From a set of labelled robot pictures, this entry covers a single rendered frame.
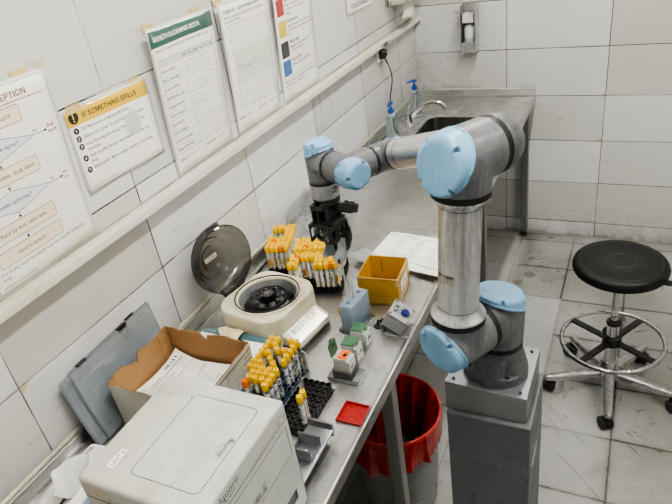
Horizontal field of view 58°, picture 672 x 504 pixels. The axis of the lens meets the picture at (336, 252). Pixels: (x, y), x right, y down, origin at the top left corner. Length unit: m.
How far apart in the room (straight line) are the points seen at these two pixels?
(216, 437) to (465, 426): 0.66
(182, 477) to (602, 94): 3.05
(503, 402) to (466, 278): 0.39
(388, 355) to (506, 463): 0.41
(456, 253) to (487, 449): 0.59
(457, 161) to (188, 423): 0.69
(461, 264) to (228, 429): 0.54
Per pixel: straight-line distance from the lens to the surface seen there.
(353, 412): 1.57
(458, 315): 1.27
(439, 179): 1.11
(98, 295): 1.68
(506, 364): 1.47
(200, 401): 1.26
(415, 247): 2.16
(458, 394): 1.52
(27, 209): 1.50
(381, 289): 1.87
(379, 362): 1.70
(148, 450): 1.21
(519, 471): 1.64
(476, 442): 1.60
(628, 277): 2.46
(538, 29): 3.60
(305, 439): 1.46
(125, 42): 1.73
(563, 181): 3.86
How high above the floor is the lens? 1.99
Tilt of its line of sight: 30 degrees down
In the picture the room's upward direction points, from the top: 9 degrees counter-clockwise
